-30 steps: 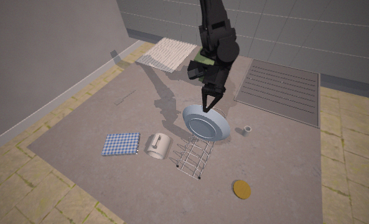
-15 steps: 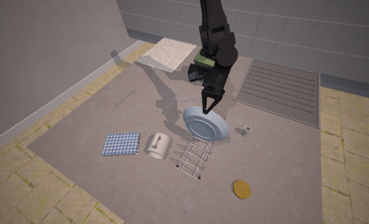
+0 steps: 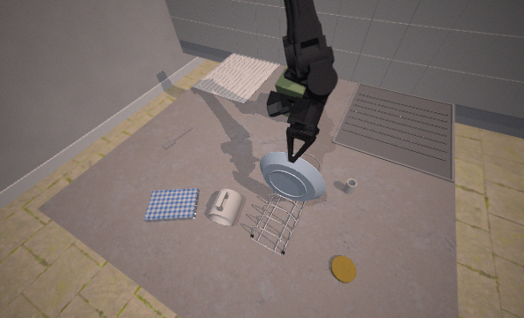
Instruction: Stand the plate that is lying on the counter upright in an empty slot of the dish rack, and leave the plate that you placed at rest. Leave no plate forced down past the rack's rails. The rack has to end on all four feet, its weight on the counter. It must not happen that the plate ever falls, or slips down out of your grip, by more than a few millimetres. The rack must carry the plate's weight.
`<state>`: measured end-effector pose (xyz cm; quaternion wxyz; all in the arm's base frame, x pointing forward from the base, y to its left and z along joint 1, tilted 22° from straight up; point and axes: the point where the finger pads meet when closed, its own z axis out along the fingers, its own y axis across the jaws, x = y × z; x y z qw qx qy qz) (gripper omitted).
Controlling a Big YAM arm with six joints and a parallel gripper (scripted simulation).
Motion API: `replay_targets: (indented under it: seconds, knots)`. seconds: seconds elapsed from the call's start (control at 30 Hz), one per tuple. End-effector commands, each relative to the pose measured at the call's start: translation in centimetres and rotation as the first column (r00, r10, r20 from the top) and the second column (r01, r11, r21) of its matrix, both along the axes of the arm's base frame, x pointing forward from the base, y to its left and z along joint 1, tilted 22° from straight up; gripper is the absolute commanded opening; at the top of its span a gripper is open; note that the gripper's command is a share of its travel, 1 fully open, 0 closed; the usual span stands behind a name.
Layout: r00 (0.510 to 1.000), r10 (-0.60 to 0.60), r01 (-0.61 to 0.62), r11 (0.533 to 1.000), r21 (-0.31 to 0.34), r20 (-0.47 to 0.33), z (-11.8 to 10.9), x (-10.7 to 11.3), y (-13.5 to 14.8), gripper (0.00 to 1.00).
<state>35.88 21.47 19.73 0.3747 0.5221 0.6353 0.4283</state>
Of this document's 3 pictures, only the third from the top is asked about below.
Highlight grey cup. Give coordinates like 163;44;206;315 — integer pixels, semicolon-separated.
343;178;357;194

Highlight grey ribbed sink drainer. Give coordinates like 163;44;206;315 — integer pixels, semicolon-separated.
332;83;454;183

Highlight grey tiled wall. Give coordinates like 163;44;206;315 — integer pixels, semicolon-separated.
165;0;524;139

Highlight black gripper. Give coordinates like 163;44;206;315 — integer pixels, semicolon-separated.
286;99;324;163

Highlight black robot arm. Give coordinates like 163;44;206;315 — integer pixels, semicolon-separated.
267;0;338;121

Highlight beige ribbed draining mat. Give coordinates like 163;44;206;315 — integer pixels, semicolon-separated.
192;53;280;104

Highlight golden yellow round disc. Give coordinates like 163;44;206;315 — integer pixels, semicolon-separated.
330;256;356;283

